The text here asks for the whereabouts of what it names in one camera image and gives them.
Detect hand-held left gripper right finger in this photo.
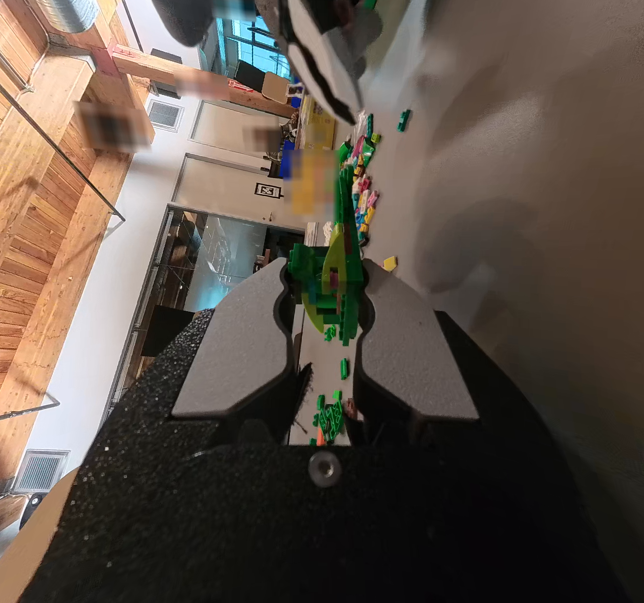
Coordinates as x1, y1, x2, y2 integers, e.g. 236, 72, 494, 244
353, 259, 480, 422

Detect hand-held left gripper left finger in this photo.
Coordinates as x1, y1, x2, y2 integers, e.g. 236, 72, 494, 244
171, 258, 295, 421

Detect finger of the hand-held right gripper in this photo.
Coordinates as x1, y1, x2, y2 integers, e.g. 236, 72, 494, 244
285, 0, 364, 127
324, 6, 384, 81

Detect green lego build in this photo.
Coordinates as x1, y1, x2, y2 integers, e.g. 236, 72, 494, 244
288, 222, 366, 348

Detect pile of pastel lego bricks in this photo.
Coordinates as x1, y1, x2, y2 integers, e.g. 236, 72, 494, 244
340, 114, 383, 247

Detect scattered green lego pieces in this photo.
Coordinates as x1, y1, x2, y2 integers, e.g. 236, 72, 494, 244
312, 323, 353, 444

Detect black panel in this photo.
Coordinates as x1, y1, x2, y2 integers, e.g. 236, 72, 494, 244
140, 305, 195, 358

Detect yellow cardboard box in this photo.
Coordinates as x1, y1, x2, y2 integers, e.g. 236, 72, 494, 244
301, 96, 336, 150

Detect black metal rod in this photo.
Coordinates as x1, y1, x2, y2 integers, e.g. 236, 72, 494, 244
0, 85, 126, 222

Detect brown cardboard sheet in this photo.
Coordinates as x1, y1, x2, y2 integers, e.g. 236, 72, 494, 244
0, 466, 80, 603

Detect white wall vent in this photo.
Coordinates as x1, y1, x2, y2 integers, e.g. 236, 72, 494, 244
145, 99, 185, 134
12, 449, 71, 494

